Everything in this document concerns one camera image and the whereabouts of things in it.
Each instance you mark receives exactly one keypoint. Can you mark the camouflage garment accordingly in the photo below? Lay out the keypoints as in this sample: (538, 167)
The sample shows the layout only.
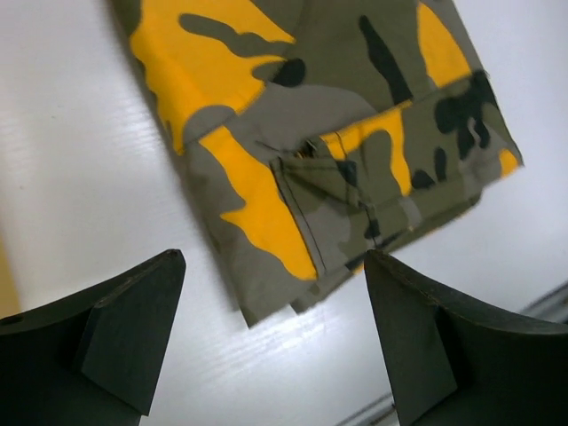
(309, 132)

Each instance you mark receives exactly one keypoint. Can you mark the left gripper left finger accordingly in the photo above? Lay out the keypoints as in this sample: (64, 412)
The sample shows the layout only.
(94, 357)

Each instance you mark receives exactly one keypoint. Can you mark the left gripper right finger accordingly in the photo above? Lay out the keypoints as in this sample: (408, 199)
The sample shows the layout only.
(452, 359)

